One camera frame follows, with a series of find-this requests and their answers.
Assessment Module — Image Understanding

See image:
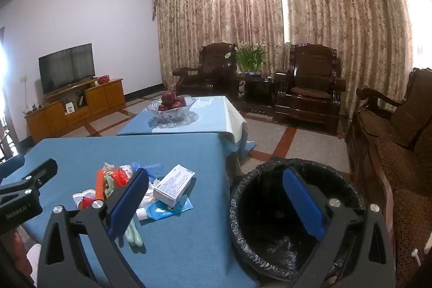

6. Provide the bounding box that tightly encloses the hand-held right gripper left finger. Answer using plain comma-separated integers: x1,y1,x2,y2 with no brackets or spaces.
37,168,151,288

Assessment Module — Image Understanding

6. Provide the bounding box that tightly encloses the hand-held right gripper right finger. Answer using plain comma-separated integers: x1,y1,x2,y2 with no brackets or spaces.
282,167,395,288

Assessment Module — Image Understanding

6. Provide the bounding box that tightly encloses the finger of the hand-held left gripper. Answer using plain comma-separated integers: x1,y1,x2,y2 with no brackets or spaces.
0,158,59,199

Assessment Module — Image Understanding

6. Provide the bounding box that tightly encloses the red plastic wrapper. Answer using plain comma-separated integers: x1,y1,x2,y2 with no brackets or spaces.
113,168,131,188

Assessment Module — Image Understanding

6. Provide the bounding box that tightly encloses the green rubber glove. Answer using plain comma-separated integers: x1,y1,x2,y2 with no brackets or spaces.
123,186,159,247
103,173,117,198

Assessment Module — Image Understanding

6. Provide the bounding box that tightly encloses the trash bin with black bag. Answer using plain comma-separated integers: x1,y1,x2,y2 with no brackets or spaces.
229,158,368,281

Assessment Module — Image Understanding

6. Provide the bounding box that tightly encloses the orange ribbed wrapper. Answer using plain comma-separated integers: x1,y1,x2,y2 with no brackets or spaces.
95,169,105,201

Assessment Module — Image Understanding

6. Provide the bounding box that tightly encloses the blue disposable glove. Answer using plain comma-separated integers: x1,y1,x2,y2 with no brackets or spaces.
130,161,165,183

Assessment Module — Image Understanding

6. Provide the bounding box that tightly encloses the white cardboard box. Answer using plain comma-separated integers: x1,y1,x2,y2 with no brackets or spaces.
153,164,196,208

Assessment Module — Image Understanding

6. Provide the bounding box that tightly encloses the plain blue tablecloth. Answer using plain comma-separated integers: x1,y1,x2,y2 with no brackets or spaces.
0,133,260,288

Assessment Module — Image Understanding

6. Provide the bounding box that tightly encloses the glass fruit bowl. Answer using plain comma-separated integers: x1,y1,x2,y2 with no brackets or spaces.
146,96,197,124

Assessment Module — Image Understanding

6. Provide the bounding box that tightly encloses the wooden television cabinet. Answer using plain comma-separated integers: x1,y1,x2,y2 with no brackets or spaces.
24,78,127,144

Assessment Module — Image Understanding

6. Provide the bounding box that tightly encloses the brown wooden sofa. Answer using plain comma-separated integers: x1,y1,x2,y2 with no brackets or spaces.
344,67,432,288

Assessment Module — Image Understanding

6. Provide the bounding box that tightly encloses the brown seat cushion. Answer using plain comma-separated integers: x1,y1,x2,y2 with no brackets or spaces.
291,87,332,99

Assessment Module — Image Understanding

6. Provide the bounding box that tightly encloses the flat screen television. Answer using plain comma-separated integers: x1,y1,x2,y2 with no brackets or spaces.
38,43,96,95

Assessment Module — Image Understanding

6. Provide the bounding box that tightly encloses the blue and white tablecloth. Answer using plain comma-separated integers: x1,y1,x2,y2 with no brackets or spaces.
116,95,249,154

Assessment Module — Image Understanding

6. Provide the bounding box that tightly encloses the dark wooden side table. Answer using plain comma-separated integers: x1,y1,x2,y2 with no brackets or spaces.
236,72,278,114

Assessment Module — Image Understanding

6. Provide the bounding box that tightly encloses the white plug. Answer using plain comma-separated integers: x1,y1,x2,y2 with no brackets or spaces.
410,248,426,270

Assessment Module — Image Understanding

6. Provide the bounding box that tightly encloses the dark wooden armchair with cushion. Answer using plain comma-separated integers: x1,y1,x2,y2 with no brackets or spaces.
273,43,347,135

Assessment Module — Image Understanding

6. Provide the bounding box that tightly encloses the potted green plant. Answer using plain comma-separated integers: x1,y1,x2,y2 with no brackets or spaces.
225,42,269,76

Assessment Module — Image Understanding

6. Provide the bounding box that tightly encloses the floral beige curtain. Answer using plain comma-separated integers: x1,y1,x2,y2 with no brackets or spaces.
153,0,416,111

